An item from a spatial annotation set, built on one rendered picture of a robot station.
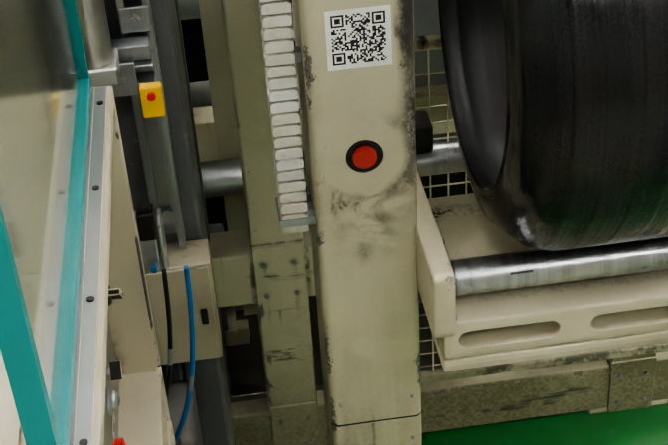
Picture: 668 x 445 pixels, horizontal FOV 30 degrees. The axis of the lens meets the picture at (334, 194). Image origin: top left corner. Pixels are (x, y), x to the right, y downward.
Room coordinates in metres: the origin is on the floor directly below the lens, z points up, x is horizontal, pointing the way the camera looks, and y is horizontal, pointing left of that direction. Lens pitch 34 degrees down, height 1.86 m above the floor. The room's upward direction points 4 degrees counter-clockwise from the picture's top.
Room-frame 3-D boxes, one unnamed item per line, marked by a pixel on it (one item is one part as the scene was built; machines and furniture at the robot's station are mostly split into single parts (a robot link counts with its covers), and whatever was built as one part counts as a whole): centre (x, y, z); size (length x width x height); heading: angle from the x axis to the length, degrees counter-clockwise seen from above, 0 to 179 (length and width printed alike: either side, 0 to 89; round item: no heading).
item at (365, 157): (1.28, -0.04, 1.06); 0.03 x 0.02 x 0.03; 95
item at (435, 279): (1.37, -0.11, 0.90); 0.40 x 0.03 x 0.10; 5
